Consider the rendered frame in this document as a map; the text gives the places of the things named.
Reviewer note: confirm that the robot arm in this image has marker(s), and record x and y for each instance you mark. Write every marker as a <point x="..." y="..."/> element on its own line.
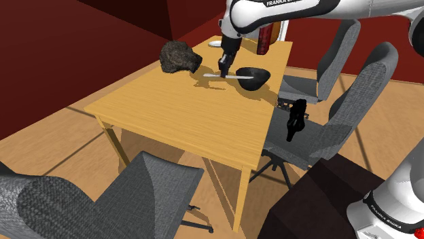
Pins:
<point x="285" y="10"/>

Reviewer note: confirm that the grey office chair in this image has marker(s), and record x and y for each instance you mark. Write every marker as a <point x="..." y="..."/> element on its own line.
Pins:
<point x="334" y="56"/>
<point x="357" y="99"/>
<point x="126" y="205"/>

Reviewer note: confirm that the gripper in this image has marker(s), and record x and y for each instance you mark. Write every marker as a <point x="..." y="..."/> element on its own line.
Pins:
<point x="230" y="44"/>

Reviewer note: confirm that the red box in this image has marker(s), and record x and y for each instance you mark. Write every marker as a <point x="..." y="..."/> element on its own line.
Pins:
<point x="264" y="39"/>

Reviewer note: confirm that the black bowl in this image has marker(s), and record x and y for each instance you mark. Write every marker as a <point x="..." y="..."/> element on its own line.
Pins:
<point x="253" y="79"/>

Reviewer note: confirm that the white knife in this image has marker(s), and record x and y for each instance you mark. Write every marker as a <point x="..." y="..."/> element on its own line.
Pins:
<point x="212" y="75"/>

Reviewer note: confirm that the white plate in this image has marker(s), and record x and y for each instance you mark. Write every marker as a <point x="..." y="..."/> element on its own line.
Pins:
<point x="214" y="43"/>

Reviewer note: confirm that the light wooden table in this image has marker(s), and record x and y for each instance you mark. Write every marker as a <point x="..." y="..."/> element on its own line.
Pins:
<point x="185" y="116"/>

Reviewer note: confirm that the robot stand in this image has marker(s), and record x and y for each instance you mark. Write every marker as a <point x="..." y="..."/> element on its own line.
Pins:
<point x="308" y="205"/>

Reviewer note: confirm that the dark grey rough rock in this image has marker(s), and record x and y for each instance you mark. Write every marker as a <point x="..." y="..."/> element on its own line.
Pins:
<point x="177" y="57"/>

